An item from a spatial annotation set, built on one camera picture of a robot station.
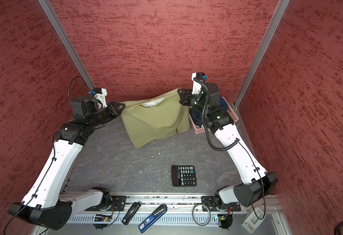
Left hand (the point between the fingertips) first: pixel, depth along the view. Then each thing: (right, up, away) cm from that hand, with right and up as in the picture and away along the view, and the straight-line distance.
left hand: (124, 108), depth 68 cm
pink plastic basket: (+43, -13, +32) cm, 55 cm away
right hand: (+25, +7, -1) cm, 26 cm away
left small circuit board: (-14, -56, +5) cm, 58 cm away
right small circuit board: (+49, -56, +3) cm, 75 cm away
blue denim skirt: (+40, -2, +39) cm, 56 cm away
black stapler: (+3, -51, +1) cm, 51 cm away
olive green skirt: (+10, -5, +8) cm, 13 cm away
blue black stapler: (+16, -50, -1) cm, 52 cm away
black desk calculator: (+29, -38, +14) cm, 50 cm away
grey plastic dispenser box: (+62, -54, +1) cm, 82 cm away
